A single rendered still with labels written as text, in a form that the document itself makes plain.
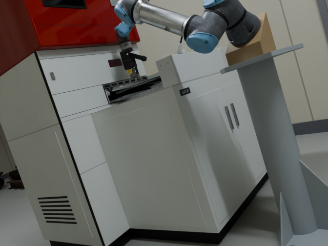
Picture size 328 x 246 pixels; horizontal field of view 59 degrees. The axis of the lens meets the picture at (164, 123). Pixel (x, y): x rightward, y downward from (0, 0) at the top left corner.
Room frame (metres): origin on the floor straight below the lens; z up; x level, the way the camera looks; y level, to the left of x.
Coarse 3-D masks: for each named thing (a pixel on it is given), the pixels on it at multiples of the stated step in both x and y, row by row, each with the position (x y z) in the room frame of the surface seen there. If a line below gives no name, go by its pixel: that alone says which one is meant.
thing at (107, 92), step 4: (144, 80) 2.16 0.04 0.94; (124, 84) 2.00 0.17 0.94; (128, 84) 2.03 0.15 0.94; (132, 84) 2.05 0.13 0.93; (108, 88) 1.88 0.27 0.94; (112, 88) 1.90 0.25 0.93; (116, 88) 1.93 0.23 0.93; (120, 88) 1.96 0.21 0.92; (124, 88) 2.00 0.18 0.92; (108, 92) 1.87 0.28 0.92; (136, 92) 2.06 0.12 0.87; (140, 92) 2.10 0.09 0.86; (108, 96) 1.86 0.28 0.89; (124, 96) 1.97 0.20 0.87; (128, 96) 2.00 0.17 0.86; (108, 100) 1.86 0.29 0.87; (112, 100) 1.88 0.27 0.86; (116, 100) 1.90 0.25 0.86; (120, 100) 1.93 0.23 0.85
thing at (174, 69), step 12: (168, 60) 1.40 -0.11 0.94; (180, 60) 1.45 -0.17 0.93; (192, 60) 1.54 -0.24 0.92; (204, 60) 1.63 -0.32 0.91; (216, 60) 1.74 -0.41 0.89; (168, 72) 1.41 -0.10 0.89; (180, 72) 1.42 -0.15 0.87; (192, 72) 1.51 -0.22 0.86; (204, 72) 1.60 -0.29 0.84; (216, 72) 1.71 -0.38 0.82; (168, 84) 1.43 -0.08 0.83
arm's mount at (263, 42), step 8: (264, 16) 1.26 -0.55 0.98; (264, 24) 1.25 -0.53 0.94; (264, 32) 1.23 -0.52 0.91; (256, 40) 1.21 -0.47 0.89; (264, 40) 1.22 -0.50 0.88; (272, 40) 1.27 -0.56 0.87; (232, 48) 1.31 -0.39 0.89; (240, 48) 1.26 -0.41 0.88; (248, 48) 1.24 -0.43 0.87; (256, 48) 1.21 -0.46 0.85; (264, 48) 1.21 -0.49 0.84; (272, 48) 1.26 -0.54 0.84; (232, 56) 1.30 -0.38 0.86; (240, 56) 1.27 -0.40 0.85; (248, 56) 1.24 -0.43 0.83; (256, 56) 1.22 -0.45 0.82; (232, 64) 1.31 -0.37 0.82
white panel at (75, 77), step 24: (72, 48) 1.76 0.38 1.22; (96, 48) 1.90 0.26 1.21; (120, 48) 2.07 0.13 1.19; (48, 72) 1.60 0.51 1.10; (72, 72) 1.72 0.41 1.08; (96, 72) 1.85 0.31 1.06; (120, 72) 2.01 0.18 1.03; (144, 72) 2.20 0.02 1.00; (72, 96) 1.68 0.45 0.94; (96, 96) 1.80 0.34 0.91
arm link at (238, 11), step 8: (208, 0) 1.20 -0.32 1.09; (216, 0) 1.15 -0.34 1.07; (224, 0) 1.15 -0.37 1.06; (232, 0) 1.17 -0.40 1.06; (208, 8) 1.19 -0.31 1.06; (216, 8) 1.17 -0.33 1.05; (224, 8) 1.16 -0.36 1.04; (232, 8) 1.18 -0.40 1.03; (240, 8) 1.20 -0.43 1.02; (224, 16) 1.16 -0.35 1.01; (232, 16) 1.19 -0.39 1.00; (240, 16) 1.20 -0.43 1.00; (232, 24) 1.22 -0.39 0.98
